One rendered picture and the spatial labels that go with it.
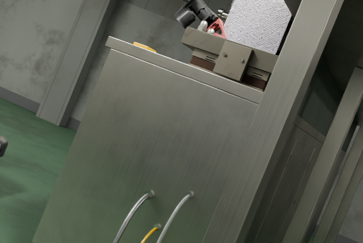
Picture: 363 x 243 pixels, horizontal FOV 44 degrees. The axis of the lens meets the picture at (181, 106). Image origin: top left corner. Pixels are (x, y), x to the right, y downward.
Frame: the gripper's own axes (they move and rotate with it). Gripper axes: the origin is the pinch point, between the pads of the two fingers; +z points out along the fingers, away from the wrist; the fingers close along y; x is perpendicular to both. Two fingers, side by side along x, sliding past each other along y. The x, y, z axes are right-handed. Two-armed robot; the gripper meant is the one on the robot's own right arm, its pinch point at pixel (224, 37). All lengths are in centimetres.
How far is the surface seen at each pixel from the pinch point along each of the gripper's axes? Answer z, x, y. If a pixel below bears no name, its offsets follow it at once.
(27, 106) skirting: -223, -244, -244
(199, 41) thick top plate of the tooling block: 4.6, -6.0, 20.0
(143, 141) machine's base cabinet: 21, -41, 26
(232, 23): -2.0, 5.9, 0.2
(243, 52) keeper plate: 19.3, 3.3, 22.0
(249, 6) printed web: -2.6, 14.6, 0.1
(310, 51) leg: 51, 15, 77
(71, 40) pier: -238, -148, -234
